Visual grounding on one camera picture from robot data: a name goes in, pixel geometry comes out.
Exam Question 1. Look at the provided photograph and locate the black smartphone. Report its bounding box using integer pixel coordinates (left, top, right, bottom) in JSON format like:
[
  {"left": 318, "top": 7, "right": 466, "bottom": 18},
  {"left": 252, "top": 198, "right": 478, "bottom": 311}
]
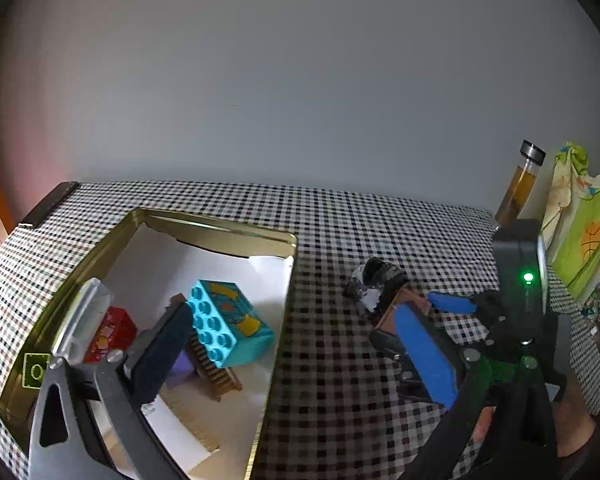
[{"left": 19, "top": 181, "right": 81, "bottom": 229}]

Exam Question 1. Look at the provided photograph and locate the red small box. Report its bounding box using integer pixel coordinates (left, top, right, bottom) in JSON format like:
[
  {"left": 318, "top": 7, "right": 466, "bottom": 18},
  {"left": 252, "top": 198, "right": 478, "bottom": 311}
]
[{"left": 83, "top": 306, "right": 137, "bottom": 363}]

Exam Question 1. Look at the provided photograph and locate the gold metal tin box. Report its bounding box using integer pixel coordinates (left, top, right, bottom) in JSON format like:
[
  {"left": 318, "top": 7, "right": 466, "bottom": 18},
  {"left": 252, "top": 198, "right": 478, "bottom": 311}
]
[{"left": 21, "top": 208, "right": 298, "bottom": 479}]

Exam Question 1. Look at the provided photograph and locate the right hand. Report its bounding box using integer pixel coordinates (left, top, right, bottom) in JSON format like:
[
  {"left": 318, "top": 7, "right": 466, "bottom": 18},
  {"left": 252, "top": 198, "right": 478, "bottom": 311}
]
[{"left": 471, "top": 374, "right": 596, "bottom": 461}]

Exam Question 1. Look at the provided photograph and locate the green patterned cloth bag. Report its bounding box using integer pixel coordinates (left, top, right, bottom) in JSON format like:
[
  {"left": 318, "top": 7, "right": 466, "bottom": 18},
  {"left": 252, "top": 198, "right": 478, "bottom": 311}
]
[{"left": 542, "top": 142, "right": 600, "bottom": 304}]

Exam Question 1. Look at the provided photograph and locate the glass tea bottle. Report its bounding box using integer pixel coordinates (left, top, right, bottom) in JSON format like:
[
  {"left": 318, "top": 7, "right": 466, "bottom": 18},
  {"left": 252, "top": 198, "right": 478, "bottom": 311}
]
[{"left": 494, "top": 140, "right": 546, "bottom": 226}]

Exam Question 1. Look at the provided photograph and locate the black grey fuzzy object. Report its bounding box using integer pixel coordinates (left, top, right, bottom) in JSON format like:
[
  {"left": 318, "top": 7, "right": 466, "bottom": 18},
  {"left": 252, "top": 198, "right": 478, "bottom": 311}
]
[{"left": 343, "top": 257, "right": 408, "bottom": 320}]

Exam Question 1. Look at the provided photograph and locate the clear plastic case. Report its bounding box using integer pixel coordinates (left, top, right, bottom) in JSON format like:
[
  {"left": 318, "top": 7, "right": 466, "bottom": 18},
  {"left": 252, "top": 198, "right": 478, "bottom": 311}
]
[{"left": 52, "top": 278, "right": 112, "bottom": 365}]

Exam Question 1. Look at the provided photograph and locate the blue toy building block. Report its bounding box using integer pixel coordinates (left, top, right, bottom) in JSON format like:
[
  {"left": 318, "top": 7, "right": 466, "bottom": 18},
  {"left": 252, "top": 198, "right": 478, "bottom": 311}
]
[{"left": 187, "top": 280, "right": 275, "bottom": 368}]

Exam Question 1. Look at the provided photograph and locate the brown rectangular tin box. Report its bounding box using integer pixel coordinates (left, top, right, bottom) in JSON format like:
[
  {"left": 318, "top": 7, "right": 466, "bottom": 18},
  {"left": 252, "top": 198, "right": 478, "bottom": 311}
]
[{"left": 375, "top": 287, "right": 431, "bottom": 336}]

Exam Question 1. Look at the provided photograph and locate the brown wooden comb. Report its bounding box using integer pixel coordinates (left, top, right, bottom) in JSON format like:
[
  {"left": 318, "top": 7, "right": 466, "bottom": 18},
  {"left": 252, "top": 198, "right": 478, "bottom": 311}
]
[{"left": 180, "top": 318, "right": 242, "bottom": 402}]

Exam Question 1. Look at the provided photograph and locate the black camera box green light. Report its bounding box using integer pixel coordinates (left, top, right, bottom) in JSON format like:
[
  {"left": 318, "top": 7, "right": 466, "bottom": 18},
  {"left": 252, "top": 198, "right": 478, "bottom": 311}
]
[{"left": 492, "top": 219, "right": 548, "bottom": 344}]

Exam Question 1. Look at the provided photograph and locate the purple small block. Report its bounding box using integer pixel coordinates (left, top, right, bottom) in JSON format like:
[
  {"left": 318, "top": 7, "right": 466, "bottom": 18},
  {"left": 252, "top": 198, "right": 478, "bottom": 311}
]
[{"left": 164, "top": 350, "right": 196, "bottom": 389}]

